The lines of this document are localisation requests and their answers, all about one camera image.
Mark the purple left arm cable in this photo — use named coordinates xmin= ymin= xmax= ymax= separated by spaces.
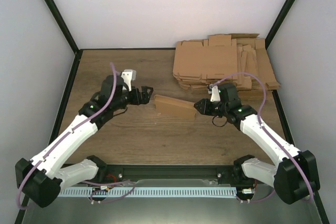
xmin=16 ymin=62 xmax=136 ymax=210

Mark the cardboard box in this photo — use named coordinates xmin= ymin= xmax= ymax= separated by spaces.
xmin=154 ymin=94 xmax=196 ymax=120

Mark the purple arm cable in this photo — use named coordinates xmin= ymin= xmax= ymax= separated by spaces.
xmin=211 ymin=72 xmax=314 ymax=204
xmin=16 ymin=62 xmax=136 ymax=210

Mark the light blue slotted cable duct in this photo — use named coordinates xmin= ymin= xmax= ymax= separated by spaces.
xmin=59 ymin=187 xmax=237 ymax=198

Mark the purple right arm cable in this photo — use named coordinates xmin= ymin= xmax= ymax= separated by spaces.
xmin=211 ymin=72 xmax=314 ymax=204

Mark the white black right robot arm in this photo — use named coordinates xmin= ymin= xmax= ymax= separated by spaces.
xmin=194 ymin=83 xmax=320 ymax=205

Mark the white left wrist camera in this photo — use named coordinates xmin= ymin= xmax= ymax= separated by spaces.
xmin=121 ymin=69 xmax=137 ymax=91

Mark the grey metal front plate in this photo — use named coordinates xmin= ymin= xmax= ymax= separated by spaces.
xmin=22 ymin=195 xmax=322 ymax=223

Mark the stack of flat cardboard blanks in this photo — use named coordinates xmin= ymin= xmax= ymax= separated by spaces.
xmin=173 ymin=34 xmax=280 ymax=91

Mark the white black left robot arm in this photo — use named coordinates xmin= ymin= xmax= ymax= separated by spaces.
xmin=15 ymin=70 xmax=153 ymax=208

